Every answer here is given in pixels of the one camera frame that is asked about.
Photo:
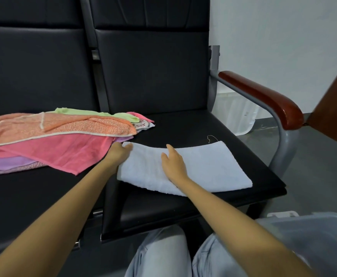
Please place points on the grey metal armrest frame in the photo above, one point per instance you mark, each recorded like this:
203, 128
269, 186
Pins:
284, 147

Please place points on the purple cloth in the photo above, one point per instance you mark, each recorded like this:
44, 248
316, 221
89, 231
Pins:
6, 163

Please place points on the person's right hand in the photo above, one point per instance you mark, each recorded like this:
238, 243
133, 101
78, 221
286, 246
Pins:
174, 169

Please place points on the pink towel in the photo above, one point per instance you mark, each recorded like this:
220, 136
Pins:
70, 152

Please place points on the clear plastic storage bin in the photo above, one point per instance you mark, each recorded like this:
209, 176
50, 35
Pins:
321, 236

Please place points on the person's right thumb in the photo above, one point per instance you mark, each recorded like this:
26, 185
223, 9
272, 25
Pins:
164, 160

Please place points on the person's right forearm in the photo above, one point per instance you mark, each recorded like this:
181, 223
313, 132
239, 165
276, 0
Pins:
237, 230

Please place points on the light green cloth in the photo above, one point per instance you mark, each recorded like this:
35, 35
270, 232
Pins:
79, 112

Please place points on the person's left hand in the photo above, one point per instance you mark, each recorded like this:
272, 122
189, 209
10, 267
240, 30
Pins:
117, 155

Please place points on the black leather chair with armrest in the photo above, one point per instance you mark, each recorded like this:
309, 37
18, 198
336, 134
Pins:
154, 72

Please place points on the translucent plastic container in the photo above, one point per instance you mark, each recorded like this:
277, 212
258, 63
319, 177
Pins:
237, 115

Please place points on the small hot pink cloth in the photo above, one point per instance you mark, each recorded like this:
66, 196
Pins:
139, 115

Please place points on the person's left forearm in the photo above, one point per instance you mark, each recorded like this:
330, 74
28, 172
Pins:
55, 225

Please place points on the brown wooden armrest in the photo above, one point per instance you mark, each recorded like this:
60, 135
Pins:
266, 96

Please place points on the person's left fingers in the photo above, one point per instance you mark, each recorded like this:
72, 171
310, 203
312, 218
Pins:
127, 149

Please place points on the white printed cloth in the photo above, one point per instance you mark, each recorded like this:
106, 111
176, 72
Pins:
144, 125

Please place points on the person's light blue jeans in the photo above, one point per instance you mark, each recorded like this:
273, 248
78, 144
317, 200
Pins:
159, 256

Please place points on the orange towel with white trim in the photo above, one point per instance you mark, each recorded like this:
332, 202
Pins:
58, 126

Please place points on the brown wooden panel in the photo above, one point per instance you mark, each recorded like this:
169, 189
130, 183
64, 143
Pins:
334, 109

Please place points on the loose thread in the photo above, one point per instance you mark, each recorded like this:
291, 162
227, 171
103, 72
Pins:
211, 137

